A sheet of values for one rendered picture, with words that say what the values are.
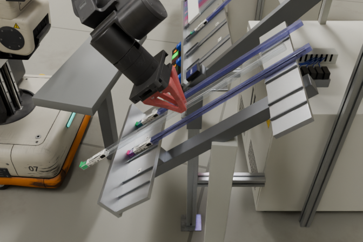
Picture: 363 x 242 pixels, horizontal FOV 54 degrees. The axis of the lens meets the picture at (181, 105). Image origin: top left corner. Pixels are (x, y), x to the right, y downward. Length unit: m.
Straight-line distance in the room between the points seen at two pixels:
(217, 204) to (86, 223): 0.84
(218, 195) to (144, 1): 0.59
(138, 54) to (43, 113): 1.30
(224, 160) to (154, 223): 0.85
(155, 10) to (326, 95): 0.94
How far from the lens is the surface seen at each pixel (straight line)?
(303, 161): 1.44
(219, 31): 1.24
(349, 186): 1.63
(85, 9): 0.61
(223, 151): 0.84
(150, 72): 0.60
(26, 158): 1.69
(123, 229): 1.66
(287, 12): 1.04
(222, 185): 0.94
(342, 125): 1.29
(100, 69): 1.49
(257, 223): 1.69
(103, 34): 0.57
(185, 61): 1.26
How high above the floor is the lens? 1.40
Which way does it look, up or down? 39 degrees down
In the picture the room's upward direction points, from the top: straight up
